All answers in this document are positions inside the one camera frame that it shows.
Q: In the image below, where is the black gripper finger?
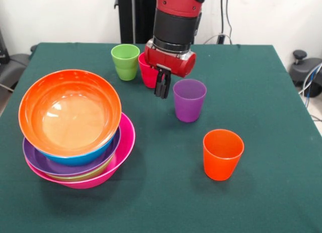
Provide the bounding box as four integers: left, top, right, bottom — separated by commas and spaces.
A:
153, 68, 165, 97
159, 71, 173, 100

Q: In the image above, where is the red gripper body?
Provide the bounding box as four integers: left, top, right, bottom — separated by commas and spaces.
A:
143, 38, 197, 79

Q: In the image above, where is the purple cup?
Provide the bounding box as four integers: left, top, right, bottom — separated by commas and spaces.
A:
173, 79, 207, 123

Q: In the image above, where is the pink bowl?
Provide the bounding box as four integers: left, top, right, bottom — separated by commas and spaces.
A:
24, 112, 136, 189

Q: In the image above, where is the orange bowl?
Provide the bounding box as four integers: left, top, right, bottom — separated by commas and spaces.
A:
18, 69, 122, 157

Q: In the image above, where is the blue bowl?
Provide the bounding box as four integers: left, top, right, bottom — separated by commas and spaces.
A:
32, 128, 119, 167

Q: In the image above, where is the green bowl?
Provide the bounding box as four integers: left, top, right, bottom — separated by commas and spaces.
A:
46, 154, 116, 182

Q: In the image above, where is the purple bowl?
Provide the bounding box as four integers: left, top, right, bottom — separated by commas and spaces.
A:
22, 127, 122, 177

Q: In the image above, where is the red cup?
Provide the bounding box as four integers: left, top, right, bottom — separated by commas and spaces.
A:
138, 52, 159, 89

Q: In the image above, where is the green cup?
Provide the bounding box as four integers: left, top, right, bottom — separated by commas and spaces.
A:
111, 43, 140, 69
115, 64, 139, 81

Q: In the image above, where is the orange cup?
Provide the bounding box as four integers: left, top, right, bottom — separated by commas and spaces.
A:
202, 128, 245, 182

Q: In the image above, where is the black equipment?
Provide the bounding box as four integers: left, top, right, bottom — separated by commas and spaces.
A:
0, 29, 32, 93

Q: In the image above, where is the dark green tablecloth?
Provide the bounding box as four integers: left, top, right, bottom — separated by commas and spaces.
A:
0, 42, 322, 233

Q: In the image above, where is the black cable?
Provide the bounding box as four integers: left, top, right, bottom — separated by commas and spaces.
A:
220, 0, 225, 36
225, 0, 233, 45

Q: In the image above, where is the grey cable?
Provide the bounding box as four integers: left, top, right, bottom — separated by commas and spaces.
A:
298, 63, 322, 95

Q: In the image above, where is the blue cable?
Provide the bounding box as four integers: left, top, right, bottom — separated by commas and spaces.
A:
304, 63, 319, 100

